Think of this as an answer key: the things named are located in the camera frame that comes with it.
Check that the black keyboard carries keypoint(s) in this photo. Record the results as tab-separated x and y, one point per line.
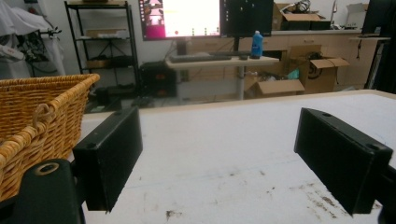
199	58

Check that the blue plastic bottle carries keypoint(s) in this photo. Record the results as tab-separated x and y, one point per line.
257	45

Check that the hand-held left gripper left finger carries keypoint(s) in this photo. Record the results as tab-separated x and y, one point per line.
107	161

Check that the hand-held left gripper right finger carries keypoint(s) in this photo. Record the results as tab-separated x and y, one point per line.
339	161

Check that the low flat cardboard box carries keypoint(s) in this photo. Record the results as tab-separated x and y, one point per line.
277	87

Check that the woven wicker basket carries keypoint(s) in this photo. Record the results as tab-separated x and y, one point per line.
25	102

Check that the white covered equipment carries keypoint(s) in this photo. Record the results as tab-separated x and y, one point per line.
18	18

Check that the light wooden desk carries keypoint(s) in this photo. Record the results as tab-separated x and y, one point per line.
218	63

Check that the black computer tower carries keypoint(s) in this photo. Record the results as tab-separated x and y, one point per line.
157	79

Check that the open cardboard box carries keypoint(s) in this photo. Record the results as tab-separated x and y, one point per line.
320	77

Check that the dark computer monitor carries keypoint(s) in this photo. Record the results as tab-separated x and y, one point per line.
246	15

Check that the beige cabinet counter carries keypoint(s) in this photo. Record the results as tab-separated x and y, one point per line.
342	43

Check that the black metal shelf rack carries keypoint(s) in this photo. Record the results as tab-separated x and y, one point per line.
129	37

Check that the lit computer monitor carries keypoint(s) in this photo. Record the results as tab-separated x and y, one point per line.
186	18

